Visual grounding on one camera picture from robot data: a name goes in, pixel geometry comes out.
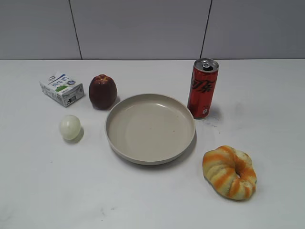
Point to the red soda can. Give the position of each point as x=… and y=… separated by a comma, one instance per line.
x=204, y=77

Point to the beige round plate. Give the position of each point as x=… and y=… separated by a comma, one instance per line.
x=150, y=129

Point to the white egg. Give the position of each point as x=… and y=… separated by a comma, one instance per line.
x=70, y=127

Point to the small white milk carton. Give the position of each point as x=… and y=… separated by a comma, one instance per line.
x=62, y=89

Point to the dark red apple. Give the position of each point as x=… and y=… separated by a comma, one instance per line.
x=102, y=92

